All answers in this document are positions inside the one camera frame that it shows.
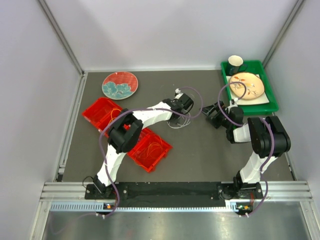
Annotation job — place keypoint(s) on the aluminium frame rail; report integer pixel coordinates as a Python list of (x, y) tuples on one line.
[(69, 196)]

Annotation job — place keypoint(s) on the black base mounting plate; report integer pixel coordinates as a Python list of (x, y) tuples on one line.
[(175, 194)]

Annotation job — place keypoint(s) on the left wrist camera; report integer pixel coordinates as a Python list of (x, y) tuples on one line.
[(179, 95)]

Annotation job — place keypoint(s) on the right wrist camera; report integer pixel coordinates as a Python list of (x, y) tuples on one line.
[(235, 102)]

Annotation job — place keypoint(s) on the dark green mug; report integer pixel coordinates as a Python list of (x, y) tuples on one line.
[(235, 64)]

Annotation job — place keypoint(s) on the red compartment tray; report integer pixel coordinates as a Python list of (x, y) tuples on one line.
[(150, 148)]

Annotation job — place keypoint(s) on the red floral plate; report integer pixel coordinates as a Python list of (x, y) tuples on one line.
[(120, 85)]

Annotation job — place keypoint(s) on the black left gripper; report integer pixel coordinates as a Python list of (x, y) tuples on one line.
[(175, 121)]

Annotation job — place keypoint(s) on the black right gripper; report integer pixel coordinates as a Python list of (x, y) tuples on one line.
[(207, 109)]

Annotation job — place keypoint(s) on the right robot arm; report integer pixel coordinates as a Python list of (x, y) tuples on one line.
[(268, 138)]

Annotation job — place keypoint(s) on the beige bird plate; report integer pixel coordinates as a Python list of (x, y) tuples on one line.
[(248, 83)]

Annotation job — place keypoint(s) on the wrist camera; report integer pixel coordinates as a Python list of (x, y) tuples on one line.
[(235, 102), (179, 95)]

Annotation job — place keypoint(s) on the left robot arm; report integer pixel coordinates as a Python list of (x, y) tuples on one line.
[(124, 131)]

